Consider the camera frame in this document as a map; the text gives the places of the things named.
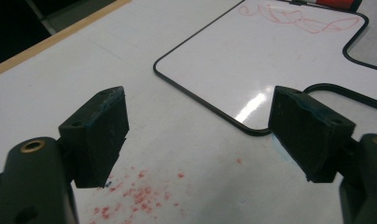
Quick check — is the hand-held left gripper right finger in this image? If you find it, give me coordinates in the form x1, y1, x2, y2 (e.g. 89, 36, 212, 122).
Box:
268, 85, 356, 184

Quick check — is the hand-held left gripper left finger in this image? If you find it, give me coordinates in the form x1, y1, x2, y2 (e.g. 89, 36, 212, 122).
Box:
58, 86, 131, 189

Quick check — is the white paddle whiteboard black rim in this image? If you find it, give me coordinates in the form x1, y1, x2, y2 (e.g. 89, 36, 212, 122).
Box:
152, 0, 377, 137

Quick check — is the wooden table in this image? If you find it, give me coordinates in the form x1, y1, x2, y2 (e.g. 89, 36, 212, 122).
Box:
0, 0, 133, 79

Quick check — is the white marker with red cap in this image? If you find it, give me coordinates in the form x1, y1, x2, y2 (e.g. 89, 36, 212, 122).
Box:
283, 0, 363, 13

